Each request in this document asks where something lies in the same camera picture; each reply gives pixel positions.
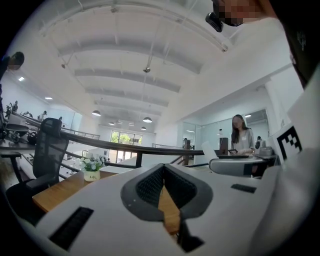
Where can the black head-worn camera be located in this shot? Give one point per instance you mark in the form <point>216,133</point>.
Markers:
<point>214,21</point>

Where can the dark office desk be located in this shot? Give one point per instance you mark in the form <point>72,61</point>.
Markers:
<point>15,147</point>

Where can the white laptop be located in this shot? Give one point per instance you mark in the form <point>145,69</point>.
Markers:
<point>208,150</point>

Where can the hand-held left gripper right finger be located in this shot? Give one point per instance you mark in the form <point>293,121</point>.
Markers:
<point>225,207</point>

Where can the rectangular ceiling light panel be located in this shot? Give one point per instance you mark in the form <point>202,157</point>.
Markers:
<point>21,78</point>
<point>48,98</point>

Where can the white pot of pale flowers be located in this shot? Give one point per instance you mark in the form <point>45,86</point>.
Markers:
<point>92,176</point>

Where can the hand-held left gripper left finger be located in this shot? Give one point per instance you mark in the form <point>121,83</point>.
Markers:
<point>105,212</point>

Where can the person's head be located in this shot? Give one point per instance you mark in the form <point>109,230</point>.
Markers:
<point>250,10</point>

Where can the black mesh office chair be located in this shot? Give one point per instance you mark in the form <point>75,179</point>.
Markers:
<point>48,150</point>

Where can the person's black shirt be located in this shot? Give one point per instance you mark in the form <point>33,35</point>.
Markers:
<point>305,37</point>

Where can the dark wooden handrail railing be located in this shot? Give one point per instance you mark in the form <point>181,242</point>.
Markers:
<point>150,150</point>

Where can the ceiling rail light fixture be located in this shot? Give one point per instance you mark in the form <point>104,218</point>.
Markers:
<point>224,47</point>

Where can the large bright window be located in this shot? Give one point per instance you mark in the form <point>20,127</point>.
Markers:
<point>125,137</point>

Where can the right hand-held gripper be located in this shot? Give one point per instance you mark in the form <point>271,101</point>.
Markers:
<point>295,200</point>

